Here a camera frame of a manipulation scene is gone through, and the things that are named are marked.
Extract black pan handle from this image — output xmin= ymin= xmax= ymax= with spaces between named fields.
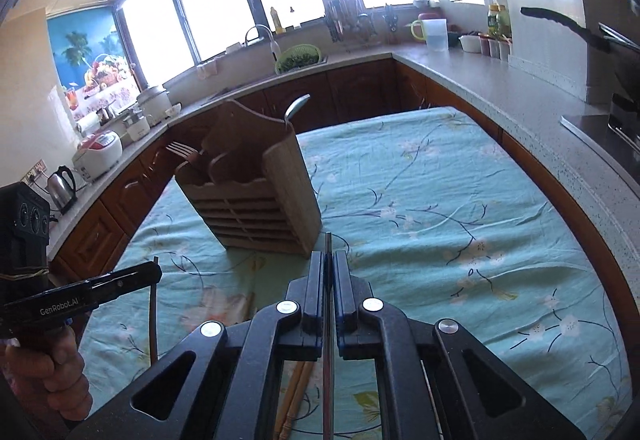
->
xmin=520 ymin=7 xmax=640 ymax=55

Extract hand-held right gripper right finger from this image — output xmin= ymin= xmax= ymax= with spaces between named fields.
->
xmin=332 ymin=251 xmax=587 ymax=440

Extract light bamboo chopstick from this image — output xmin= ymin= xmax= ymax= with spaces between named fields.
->
xmin=272 ymin=362 xmax=307 ymax=440
xmin=287 ymin=362 xmax=317 ymax=440

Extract tall white rice cooker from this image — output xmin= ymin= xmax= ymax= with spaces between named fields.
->
xmin=136 ymin=84 xmax=171 ymax=125

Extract person's left hand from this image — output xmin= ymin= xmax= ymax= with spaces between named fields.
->
xmin=4 ymin=324 xmax=94 ymax=422

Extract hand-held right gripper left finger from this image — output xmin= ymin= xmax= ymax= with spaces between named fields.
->
xmin=65 ymin=251 xmax=328 ymax=440

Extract wooden lower cabinets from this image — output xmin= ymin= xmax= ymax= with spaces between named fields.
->
xmin=47 ymin=57 xmax=640 ymax=315

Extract curved sink faucet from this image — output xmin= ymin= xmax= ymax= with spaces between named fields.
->
xmin=244 ymin=24 xmax=280 ymax=65

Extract metal fork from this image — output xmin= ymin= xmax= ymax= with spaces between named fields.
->
xmin=165 ymin=141 xmax=211 ymax=171

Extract red and white rice cooker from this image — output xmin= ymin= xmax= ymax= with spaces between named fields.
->
xmin=72 ymin=130 xmax=123 ymax=181

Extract steel electric kettle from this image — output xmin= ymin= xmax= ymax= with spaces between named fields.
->
xmin=47 ymin=166 xmax=78 ymax=215

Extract clear pitcher green handle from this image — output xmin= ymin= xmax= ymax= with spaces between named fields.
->
xmin=411 ymin=18 xmax=448 ymax=51

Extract wall power socket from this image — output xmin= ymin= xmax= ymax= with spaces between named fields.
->
xmin=22 ymin=160 xmax=48 ymax=183

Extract teal floral tablecloth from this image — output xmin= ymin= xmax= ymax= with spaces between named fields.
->
xmin=77 ymin=106 xmax=633 ymax=440

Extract kitchen sink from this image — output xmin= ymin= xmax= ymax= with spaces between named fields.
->
xmin=202 ymin=54 xmax=328 ymax=103

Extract paper towel roll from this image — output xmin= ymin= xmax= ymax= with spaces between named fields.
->
xmin=75 ymin=112 xmax=101 ymax=135

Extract green colander with greens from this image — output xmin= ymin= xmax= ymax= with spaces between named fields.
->
xmin=274 ymin=44 xmax=321 ymax=73

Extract small white electric pot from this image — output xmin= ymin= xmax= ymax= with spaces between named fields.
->
xmin=122 ymin=112 xmax=151 ymax=143

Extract wooden utensil holder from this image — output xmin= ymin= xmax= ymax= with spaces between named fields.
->
xmin=174 ymin=100 xmax=323 ymax=261

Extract black glass stove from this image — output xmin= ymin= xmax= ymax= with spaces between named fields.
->
xmin=560 ymin=92 xmax=640 ymax=171

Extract metal spoon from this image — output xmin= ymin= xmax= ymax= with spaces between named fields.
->
xmin=282 ymin=94 xmax=312 ymax=128

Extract metal dish rack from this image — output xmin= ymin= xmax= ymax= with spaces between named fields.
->
xmin=322 ymin=0 xmax=376 ymax=45

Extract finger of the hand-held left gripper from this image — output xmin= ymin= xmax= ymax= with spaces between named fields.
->
xmin=85 ymin=261 xmax=164 ymax=308

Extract tropical fruit wall poster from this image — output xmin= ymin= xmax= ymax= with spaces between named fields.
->
xmin=46 ymin=6 xmax=143 ymax=123

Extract knife and scissors holder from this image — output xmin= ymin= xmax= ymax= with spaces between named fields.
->
xmin=382 ymin=4 xmax=401 ymax=45

